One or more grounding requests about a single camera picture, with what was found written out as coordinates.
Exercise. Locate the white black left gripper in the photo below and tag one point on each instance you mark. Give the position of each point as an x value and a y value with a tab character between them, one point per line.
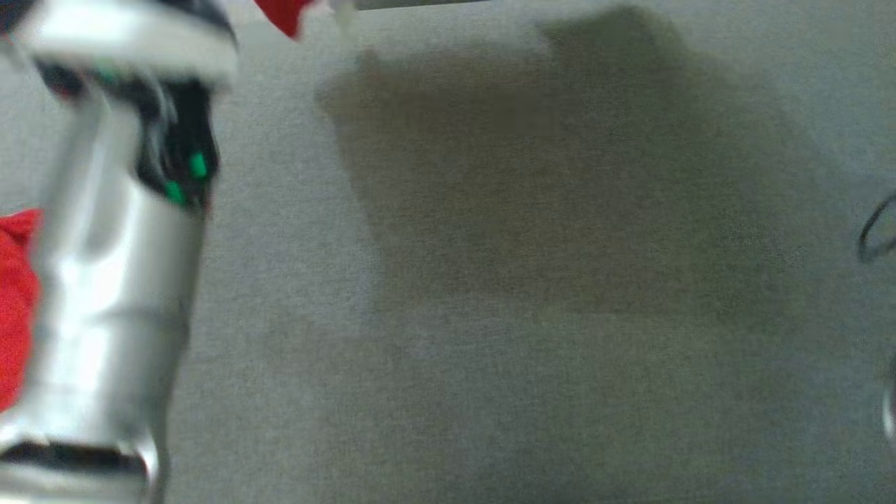
126	38

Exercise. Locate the plain red shorts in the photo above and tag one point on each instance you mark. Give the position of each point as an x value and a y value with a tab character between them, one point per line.
15	301

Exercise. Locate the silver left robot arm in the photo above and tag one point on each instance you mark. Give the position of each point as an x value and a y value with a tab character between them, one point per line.
112	301

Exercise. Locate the grey fabric sofa chaise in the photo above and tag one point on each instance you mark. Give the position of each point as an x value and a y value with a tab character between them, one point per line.
525	315

